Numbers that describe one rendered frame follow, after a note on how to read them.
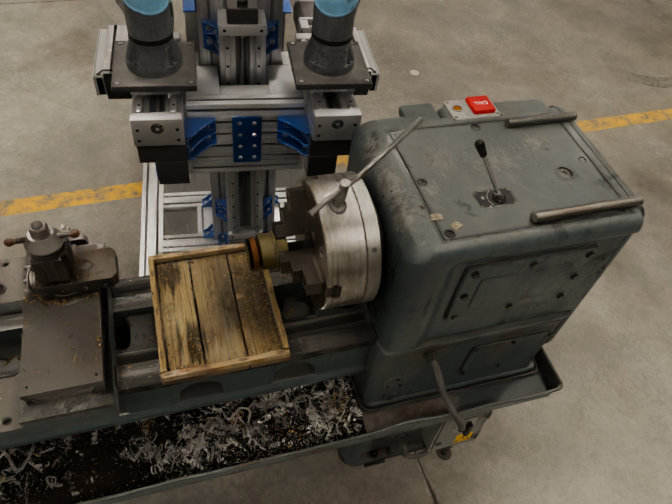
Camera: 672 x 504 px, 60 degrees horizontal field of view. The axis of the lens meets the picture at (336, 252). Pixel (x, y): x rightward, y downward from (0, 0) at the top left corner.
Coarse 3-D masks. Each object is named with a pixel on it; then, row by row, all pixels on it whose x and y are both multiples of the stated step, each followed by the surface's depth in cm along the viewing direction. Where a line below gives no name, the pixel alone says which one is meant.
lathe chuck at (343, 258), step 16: (320, 176) 134; (336, 176) 133; (320, 192) 127; (352, 192) 128; (352, 208) 126; (320, 224) 124; (336, 224) 124; (352, 224) 125; (320, 240) 126; (336, 240) 124; (352, 240) 124; (320, 256) 129; (336, 256) 124; (352, 256) 125; (336, 272) 125; (352, 272) 126; (352, 288) 129; (320, 304) 136; (336, 304) 133
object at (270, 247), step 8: (272, 232) 133; (248, 240) 133; (256, 240) 133; (264, 240) 132; (272, 240) 132; (280, 240) 134; (248, 248) 131; (256, 248) 131; (264, 248) 131; (272, 248) 132; (280, 248) 133; (288, 248) 134; (248, 256) 137; (256, 256) 131; (264, 256) 131; (272, 256) 132; (256, 264) 132; (264, 264) 132; (272, 264) 133
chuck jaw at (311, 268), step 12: (288, 252) 133; (300, 252) 133; (312, 252) 134; (288, 264) 132; (300, 264) 131; (312, 264) 131; (300, 276) 131; (312, 276) 129; (312, 288) 128; (324, 288) 130; (336, 288) 129
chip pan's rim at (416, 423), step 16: (544, 352) 184; (544, 368) 184; (352, 384) 175; (480, 384) 179; (560, 384) 177; (416, 400) 173; (512, 400) 172; (528, 400) 180; (432, 416) 166; (448, 416) 167; (464, 416) 175; (368, 432) 161; (384, 432) 166; (400, 432) 170; (320, 448) 160; (336, 448) 165; (240, 464) 152; (256, 464) 156; (176, 480) 147; (192, 480) 152; (112, 496) 143; (128, 496) 148
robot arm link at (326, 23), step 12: (324, 0) 154; (336, 0) 153; (348, 0) 154; (324, 12) 156; (336, 12) 155; (348, 12) 156; (312, 24) 163; (324, 24) 158; (336, 24) 158; (348, 24) 159; (324, 36) 161; (336, 36) 160; (348, 36) 162
